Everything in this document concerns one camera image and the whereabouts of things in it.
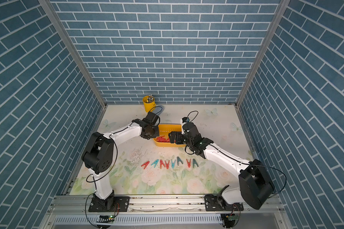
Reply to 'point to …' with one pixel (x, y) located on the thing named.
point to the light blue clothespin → (173, 164)
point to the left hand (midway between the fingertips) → (159, 134)
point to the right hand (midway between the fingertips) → (176, 134)
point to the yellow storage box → (167, 144)
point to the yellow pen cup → (149, 103)
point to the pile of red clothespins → (163, 139)
